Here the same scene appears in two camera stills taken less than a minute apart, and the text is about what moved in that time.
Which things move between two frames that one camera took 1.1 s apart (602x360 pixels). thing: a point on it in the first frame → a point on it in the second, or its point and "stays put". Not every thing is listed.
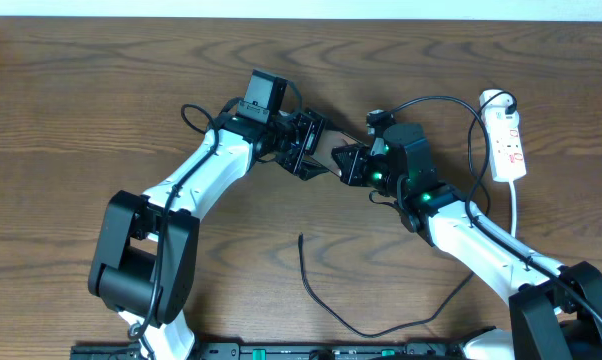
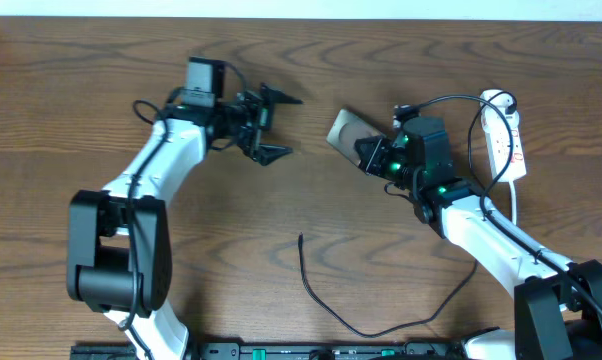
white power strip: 503,137 stays put
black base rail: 278,351 stays put
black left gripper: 313,123 → 263,113
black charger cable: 473,111 → 448,308
